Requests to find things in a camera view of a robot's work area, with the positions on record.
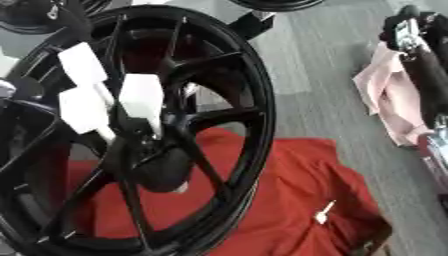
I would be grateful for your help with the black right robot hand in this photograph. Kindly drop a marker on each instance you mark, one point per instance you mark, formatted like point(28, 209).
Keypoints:
point(427, 83)

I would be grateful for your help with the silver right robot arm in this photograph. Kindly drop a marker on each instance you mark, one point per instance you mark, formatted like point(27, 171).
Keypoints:
point(438, 156)

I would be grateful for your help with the black round wheel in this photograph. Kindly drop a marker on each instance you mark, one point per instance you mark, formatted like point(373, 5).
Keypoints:
point(280, 4)
point(29, 18)

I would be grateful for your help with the black spoked wheel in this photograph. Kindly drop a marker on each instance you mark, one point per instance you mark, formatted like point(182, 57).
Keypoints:
point(245, 100)

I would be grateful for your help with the black wheel stand block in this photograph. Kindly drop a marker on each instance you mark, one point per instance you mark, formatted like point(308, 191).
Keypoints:
point(251, 26)

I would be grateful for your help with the pink cloth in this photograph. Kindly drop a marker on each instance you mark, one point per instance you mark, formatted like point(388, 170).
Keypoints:
point(388, 96)

